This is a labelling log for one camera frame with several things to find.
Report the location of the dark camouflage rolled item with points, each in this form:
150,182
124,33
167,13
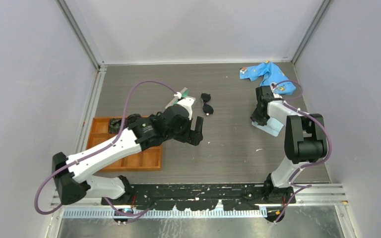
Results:
115,125

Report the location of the blue patterned cloth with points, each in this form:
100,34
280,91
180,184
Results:
271,74

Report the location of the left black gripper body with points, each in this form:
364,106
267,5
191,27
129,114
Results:
182,134

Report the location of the beige glasses case green lining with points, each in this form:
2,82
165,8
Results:
182,95

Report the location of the black patterned rolled item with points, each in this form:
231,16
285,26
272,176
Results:
131,119

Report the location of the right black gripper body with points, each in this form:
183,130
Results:
260,118

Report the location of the perforated metal cable rail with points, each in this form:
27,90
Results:
218,212

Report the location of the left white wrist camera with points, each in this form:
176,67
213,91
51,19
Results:
187,105

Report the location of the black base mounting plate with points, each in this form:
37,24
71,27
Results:
198,196

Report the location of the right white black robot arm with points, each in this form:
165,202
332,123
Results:
305,141

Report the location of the light blue lens cloth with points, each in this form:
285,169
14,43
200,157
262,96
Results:
273,126

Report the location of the black sunglasses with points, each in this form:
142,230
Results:
207,109

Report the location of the orange compartment tray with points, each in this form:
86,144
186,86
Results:
148,160

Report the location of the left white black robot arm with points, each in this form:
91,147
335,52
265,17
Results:
74,175

